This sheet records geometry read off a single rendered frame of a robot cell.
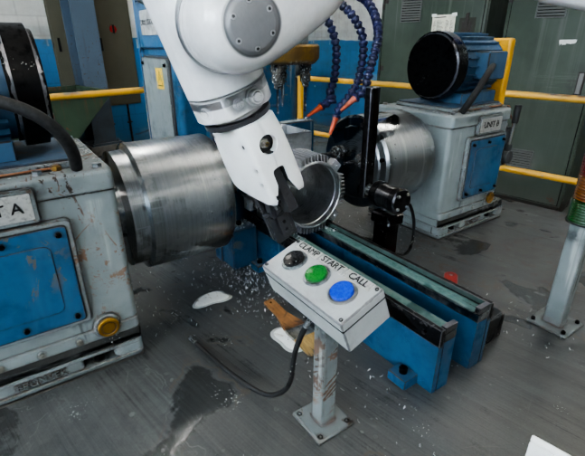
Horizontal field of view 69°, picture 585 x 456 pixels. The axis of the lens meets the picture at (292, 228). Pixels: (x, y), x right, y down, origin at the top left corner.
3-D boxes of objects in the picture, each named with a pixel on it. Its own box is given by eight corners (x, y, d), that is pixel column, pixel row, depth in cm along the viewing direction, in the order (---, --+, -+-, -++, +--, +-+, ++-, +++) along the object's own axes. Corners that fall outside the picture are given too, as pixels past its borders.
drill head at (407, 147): (301, 198, 125) (302, 111, 115) (397, 175, 147) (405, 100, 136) (359, 226, 106) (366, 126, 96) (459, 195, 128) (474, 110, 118)
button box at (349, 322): (271, 289, 63) (259, 263, 60) (308, 261, 65) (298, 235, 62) (350, 354, 50) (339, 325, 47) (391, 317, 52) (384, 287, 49)
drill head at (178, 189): (49, 259, 90) (18, 142, 80) (207, 221, 110) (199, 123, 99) (70, 316, 72) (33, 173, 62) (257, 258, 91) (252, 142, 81)
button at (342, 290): (327, 300, 52) (324, 289, 51) (344, 286, 53) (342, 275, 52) (344, 312, 50) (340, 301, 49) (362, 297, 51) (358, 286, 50)
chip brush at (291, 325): (258, 305, 95) (258, 302, 94) (277, 299, 97) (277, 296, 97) (309, 358, 79) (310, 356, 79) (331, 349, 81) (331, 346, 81)
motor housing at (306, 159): (238, 216, 111) (234, 144, 104) (297, 202, 121) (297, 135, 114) (280, 243, 96) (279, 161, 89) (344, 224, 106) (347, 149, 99)
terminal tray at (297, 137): (250, 156, 107) (249, 128, 104) (285, 150, 113) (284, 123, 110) (276, 166, 98) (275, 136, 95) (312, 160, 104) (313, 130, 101)
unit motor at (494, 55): (391, 172, 140) (404, 31, 123) (452, 157, 157) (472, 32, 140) (458, 193, 120) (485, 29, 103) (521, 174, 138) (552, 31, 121)
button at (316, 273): (303, 282, 56) (299, 273, 55) (320, 270, 57) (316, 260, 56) (317, 293, 53) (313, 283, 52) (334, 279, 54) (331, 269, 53)
